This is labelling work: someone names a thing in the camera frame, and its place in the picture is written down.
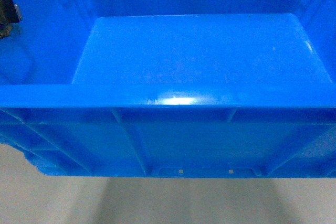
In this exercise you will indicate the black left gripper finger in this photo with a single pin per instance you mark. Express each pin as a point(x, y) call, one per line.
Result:
point(10, 14)

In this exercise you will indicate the blue plastic crate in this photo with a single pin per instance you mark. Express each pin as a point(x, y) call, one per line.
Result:
point(172, 88)

